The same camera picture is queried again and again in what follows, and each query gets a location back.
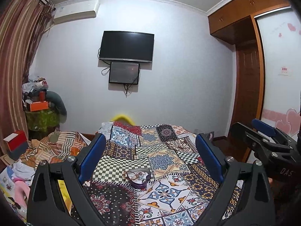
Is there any purple heart-shaped jewelry box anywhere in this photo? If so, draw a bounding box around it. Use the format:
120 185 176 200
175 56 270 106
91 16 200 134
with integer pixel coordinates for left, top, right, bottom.
125 168 151 189

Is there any yellow cloth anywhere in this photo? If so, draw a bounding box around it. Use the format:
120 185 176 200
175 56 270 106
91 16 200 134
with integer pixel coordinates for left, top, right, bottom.
58 180 72 214

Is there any white sliding wardrobe door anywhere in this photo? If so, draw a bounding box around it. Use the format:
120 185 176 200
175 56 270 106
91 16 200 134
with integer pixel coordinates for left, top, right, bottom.
255 8 300 139

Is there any striped orange blanket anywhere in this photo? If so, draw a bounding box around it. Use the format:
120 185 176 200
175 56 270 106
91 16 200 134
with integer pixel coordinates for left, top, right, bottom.
20 130 90 169

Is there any red and white box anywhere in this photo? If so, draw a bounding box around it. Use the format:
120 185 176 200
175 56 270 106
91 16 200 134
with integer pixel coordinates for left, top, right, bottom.
4 130 27 152

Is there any green patterned covered stand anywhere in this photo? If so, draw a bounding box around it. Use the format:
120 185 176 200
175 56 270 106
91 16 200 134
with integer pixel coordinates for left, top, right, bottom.
25 109 60 132

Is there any orange box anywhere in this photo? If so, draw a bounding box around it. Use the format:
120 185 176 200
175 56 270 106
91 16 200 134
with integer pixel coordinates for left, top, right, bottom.
28 101 49 112

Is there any dark green clothing bundle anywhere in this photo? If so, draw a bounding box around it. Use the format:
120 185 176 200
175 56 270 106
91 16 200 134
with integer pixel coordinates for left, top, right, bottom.
46 91 67 124

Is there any patchwork patterned bedspread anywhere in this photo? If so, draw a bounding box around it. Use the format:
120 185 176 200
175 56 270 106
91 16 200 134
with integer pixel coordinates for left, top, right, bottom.
70 120 246 226

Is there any yellow plastic chair back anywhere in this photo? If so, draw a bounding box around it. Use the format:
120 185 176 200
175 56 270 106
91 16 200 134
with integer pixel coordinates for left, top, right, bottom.
111 114 135 125

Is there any brown wooden wardrobe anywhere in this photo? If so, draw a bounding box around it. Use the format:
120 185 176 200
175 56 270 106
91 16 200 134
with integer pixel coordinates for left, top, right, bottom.
208 0 289 127

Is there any red striped curtain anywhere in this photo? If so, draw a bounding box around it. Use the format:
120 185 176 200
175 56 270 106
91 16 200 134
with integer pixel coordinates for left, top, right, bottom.
0 0 56 156

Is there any beaded bracelet in box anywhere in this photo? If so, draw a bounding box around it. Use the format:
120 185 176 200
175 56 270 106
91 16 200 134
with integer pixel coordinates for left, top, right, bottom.
125 171 147 182

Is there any small black wall monitor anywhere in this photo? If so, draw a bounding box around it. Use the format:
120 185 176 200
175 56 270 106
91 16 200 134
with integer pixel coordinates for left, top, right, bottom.
109 62 140 85

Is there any large black wall television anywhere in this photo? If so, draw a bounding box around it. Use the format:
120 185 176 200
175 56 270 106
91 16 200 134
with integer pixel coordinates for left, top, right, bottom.
98 31 155 63

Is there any white wall air conditioner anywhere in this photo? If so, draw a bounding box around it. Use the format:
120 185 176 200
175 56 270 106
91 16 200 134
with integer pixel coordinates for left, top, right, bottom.
53 0 100 24

